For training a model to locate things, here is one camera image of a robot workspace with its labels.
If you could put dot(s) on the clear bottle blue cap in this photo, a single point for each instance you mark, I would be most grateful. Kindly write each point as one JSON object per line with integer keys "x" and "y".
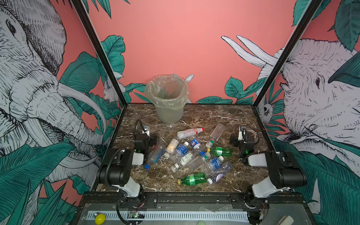
{"x": 154, "y": 155}

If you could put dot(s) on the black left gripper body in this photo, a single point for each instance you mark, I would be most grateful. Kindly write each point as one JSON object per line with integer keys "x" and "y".
{"x": 152, "y": 141}

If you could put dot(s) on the clear bottle white cap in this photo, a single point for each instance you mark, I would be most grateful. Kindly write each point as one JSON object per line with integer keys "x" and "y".
{"x": 215, "y": 135}

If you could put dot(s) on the small circuit board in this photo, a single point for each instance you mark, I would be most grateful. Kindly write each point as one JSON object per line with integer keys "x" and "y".
{"x": 136, "y": 215}

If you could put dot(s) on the black left corner post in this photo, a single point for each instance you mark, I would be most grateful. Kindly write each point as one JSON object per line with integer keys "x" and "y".
{"x": 82, "y": 13}

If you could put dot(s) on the green bottle yellow cap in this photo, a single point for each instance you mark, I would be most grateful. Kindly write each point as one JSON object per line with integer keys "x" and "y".
{"x": 220, "y": 151}
{"x": 193, "y": 179}

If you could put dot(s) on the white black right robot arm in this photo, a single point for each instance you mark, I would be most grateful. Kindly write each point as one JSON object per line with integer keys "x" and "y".
{"x": 284, "y": 172}

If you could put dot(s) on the clear bottle purple label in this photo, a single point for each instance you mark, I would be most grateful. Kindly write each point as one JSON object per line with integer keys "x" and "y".
{"x": 215, "y": 176}

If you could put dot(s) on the clear bottle green white label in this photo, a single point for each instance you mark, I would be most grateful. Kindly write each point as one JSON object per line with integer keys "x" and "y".
{"x": 183, "y": 161}

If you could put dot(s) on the green bottle yellow cap front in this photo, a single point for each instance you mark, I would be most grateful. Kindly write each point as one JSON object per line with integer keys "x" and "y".
{"x": 193, "y": 179}

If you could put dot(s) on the black corner post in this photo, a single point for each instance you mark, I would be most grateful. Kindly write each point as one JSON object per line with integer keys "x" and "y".
{"x": 82, "y": 13}
{"x": 305, "y": 19}

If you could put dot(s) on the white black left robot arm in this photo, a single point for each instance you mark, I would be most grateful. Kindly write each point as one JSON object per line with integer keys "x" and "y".
{"x": 115, "y": 170}

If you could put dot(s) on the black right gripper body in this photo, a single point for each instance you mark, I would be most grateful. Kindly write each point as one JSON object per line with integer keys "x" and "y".
{"x": 235, "y": 142}

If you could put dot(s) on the clear bottle blue label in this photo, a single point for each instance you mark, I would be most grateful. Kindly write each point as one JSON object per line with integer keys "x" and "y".
{"x": 180, "y": 151}
{"x": 212, "y": 165}

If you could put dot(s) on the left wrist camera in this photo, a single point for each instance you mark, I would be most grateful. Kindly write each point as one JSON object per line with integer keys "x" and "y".
{"x": 146, "y": 130}

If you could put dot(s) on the white slotted cable duct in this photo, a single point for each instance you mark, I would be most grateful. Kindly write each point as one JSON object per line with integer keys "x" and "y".
{"x": 237, "y": 216}

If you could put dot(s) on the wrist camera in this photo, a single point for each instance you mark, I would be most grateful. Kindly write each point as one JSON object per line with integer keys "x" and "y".
{"x": 146, "y": 130}
{"x": 242, "y": 133}

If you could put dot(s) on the clear bottle green cap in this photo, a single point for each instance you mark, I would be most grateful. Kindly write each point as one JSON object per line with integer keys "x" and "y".
{"x": 197, "y": 162}

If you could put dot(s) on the small bottle blue label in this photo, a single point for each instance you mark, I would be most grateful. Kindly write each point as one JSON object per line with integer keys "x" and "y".
{"x": 196, "y": 145}

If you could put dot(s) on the yellow ball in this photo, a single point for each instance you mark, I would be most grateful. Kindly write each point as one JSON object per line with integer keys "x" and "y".
{"x": 99, "y": 218}

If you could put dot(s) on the black right corner post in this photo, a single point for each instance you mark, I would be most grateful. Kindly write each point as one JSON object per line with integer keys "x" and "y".
{"x": 305, "y": 19}

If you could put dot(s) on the clear bottle blue label centre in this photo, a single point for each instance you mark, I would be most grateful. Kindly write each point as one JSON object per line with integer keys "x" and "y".
{"x": 212, "y": 165}

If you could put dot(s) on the clear bottle orange label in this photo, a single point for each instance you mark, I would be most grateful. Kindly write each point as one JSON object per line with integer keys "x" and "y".
{"x": 171, "y": 147}

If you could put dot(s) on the clear bottle red cap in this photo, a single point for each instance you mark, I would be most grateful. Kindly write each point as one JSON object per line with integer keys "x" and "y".
{"x": 189, "y": 132}

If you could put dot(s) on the clear plastic bin liner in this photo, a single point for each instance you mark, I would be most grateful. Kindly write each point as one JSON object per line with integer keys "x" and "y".
{"x": 167, "y": 91}

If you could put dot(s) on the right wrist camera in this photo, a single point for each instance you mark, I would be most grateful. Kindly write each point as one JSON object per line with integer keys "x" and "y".
{"x": 242, "y": 133}

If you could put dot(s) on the black front rail frame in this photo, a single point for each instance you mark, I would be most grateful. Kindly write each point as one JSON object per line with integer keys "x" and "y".
{"x": 150, "y": 200}

